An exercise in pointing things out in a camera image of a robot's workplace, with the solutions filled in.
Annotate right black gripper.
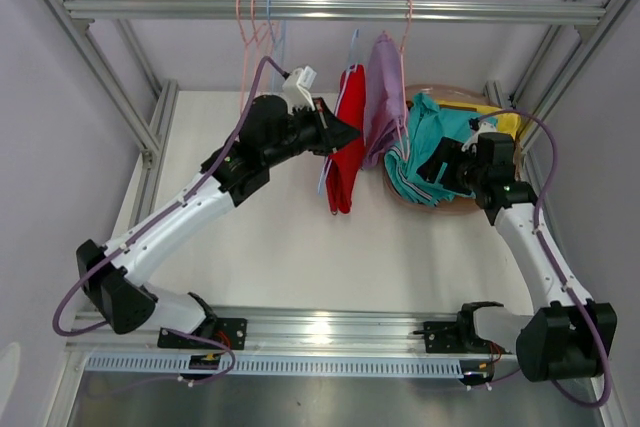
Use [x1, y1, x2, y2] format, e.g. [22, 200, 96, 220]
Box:
[416, 137, 486, 196]

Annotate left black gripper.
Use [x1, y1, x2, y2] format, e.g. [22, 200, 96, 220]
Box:
[262, 97, 360, 168]

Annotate teal trousers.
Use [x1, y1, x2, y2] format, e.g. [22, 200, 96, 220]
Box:
[383, 92, 499, 208]

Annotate red trousers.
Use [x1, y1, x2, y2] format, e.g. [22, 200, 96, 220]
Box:
[324, 64, 366, 215]

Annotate purple trousers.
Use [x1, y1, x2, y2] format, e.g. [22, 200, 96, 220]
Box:
[362, 32, 407, 170]

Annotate yellow trousers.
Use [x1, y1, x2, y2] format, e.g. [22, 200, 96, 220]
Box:
[436, 99, 521, 141]

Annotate blue hanger of red trousers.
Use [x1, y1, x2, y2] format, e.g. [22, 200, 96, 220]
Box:
[317, 28, 364, 197]

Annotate blue hanger of teal trousers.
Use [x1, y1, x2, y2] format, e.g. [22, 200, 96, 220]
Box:
[266, 0, 287, 66]

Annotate pink hanger of yellow trousers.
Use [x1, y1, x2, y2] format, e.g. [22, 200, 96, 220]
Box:
[235, 0, 259, 112]

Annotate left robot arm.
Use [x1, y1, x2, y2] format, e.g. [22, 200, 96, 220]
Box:
[76, 95, 361, 348]

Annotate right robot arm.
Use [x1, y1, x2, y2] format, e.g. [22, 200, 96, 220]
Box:
[417, 132, 617, 382]

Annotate pink translucent plastic basket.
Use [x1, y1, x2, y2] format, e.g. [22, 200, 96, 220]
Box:
[382, 80, 510, 215]

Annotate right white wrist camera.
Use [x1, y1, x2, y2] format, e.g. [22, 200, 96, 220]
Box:
[461, 119, 497, 152]

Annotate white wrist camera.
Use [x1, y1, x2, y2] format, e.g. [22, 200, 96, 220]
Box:
[461, 119, 497, 152]
[282, 66, 317, 109]

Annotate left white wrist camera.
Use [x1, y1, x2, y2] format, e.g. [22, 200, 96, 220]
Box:
[282, 66, 317, 109]

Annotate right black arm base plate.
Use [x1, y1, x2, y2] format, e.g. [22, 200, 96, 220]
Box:
[412, 320, 515, 355]

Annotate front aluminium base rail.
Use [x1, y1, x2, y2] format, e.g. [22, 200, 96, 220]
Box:
[64, 302, 611, 359]

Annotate aluminium frame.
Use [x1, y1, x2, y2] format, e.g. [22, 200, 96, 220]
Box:
[4, 0, 640, 318]

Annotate aluminium hanging rail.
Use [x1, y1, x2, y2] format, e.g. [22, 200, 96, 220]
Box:
[63, 0, 606, 26]

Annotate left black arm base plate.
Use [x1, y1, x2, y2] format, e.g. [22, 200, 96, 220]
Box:
[157, 317, 248, 350]

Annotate white slotted cable duct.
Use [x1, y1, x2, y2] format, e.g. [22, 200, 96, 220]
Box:
[85, 352, 492, 379]

